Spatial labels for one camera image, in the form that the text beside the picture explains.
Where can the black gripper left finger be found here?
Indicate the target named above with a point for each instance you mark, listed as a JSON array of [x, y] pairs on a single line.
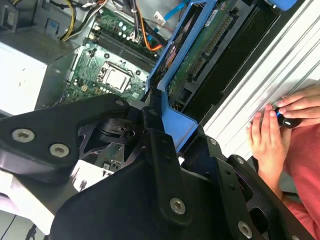
[[37, 145]]

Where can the person's right hand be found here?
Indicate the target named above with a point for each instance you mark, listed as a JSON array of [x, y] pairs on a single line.
[[305, 102]]

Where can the person's left hand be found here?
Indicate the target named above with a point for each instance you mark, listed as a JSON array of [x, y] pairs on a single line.
[[267, 140]]

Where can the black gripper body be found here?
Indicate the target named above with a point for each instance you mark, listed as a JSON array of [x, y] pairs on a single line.
[[125, 212]]

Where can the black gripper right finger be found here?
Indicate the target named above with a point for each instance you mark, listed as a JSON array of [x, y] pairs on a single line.
[[228, 190]]

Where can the hard disk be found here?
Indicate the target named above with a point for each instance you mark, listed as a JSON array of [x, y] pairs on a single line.
[[175, 120]]

